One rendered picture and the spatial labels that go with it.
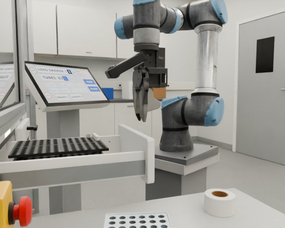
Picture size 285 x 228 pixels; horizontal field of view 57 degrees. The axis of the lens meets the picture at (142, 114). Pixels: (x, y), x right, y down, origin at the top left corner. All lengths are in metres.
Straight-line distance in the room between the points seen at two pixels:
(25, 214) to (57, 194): 1.33
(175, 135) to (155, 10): 0.56
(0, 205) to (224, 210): 0.45
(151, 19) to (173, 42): 4.50
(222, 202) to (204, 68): 0.62
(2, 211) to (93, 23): 3.96
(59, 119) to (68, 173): 1.00
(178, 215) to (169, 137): 0.55
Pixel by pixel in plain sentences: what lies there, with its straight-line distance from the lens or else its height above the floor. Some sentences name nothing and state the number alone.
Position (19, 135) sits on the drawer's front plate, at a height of 0.90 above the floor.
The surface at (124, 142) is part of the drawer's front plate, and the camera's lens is 0.82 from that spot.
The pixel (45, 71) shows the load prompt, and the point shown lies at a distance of 1.58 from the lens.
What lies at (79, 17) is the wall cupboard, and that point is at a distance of 4.21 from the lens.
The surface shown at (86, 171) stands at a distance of 0.62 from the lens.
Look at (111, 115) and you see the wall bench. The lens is 3.86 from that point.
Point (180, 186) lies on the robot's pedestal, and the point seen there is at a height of 0.66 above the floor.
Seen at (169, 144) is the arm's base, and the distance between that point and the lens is 1.13.
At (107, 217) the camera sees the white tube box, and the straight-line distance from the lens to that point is 0.56.
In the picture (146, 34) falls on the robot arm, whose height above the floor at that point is 1.19.
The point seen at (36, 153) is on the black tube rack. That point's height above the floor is 0.90.
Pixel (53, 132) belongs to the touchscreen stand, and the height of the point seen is 0.79.
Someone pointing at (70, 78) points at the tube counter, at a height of 1.11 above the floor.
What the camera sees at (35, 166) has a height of 0.88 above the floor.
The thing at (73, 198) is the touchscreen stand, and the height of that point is 0.37.
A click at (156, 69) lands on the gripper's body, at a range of 0.74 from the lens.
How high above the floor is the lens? 1.04
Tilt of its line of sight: 5 degrees down
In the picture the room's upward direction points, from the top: straight up
